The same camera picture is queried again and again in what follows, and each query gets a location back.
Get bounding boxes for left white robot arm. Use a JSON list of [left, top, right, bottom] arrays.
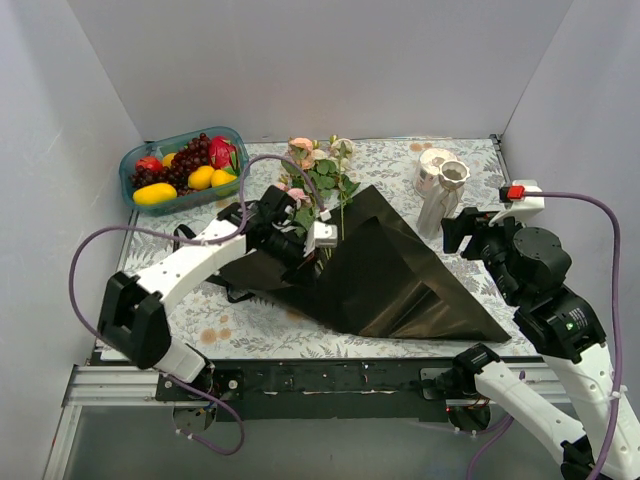
[[98, 186, 338, 400]]

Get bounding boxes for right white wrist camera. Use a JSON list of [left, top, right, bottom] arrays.
[[489, 180, 545, 226]]

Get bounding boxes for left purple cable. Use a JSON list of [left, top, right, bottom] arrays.
[[67, 154, 331, 456]]

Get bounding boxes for black ribbon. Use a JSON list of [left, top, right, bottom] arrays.
[[172, 224, 256, 304]]

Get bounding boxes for pink dragon fruit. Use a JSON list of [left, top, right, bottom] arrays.
[[208, 136, 240, 172]]

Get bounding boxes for small orange fruit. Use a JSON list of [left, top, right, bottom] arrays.
[[162, 153, 176, 168]]

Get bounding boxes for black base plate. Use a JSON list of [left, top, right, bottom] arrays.
[[154, 357, 514, 422]]

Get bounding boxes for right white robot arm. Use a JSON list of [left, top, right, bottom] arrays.
[[436, 207, 639, 479]]

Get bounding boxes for purple cable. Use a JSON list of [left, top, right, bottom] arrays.
[[67, 154, 331, 456], [467, 192, 624, 480]]

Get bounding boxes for aluminium rail frame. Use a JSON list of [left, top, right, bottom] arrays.
[[42, 133, 626, 480]]

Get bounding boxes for yellow mango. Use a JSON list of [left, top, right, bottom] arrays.
[[132, 182, 178, 206]]

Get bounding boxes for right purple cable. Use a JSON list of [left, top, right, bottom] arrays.
[[467, 192, 624, 480]]

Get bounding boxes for white ceramic vase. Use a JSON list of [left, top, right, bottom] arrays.
[[417, 160, 470, 239]]

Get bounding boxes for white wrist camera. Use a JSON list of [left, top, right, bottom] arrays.
[[304, 221, 338, 257], [489, 180, 545, 226]]

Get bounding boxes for yellow lemon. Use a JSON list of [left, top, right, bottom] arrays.
[[188, 165, 215, 191], [211, 169, 237, 188]]

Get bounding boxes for red apple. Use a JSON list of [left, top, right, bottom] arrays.
[[135, 156, 163, 172]]

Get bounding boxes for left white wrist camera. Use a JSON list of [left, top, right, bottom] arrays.
[[304, 221, 338, 257]]

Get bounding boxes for pink flower bouquet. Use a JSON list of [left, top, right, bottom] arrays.
[[275, 135, 360, 240]]

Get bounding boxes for black paper cone wrapper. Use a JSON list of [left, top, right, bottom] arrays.
[[220, 186, 510, 343]]

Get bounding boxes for dark red grapes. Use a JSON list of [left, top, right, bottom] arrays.
[[128, 133, 211, 197]]

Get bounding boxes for teal plastic fruit basket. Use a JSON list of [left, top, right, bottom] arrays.
[[119, 126, 248, 215]]

